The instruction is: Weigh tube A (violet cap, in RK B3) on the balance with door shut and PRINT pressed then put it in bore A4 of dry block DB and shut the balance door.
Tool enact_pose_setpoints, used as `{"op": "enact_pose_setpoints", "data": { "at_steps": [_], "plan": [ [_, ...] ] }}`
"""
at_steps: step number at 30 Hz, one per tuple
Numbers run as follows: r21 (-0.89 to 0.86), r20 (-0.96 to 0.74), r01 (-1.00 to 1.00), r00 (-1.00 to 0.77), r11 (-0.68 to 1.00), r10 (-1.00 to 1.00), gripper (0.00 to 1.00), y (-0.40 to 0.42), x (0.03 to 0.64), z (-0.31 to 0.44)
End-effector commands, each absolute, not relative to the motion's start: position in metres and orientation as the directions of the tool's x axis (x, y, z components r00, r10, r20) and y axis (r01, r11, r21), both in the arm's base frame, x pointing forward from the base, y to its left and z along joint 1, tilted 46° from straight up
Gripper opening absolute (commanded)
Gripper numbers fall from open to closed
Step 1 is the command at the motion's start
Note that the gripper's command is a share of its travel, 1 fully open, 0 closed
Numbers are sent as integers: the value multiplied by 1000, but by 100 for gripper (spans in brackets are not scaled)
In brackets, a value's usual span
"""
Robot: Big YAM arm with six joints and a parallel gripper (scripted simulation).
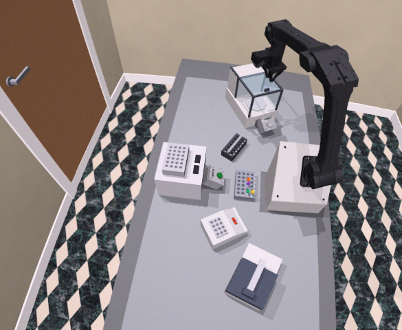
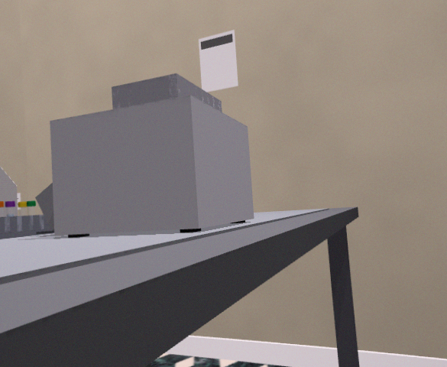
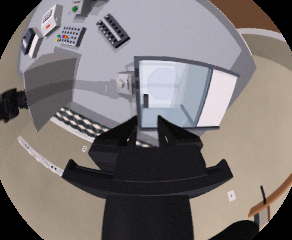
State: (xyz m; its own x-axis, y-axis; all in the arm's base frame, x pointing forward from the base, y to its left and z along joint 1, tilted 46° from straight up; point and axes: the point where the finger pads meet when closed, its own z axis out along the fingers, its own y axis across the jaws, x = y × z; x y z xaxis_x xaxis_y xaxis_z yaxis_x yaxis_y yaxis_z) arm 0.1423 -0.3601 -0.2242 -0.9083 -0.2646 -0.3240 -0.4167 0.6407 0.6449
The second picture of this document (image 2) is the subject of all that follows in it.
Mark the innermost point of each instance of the small tube with violet cap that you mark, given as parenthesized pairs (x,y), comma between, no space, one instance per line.
(10,208)

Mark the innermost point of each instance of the grey bench mat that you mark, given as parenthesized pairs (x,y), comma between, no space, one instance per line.
(30,256)

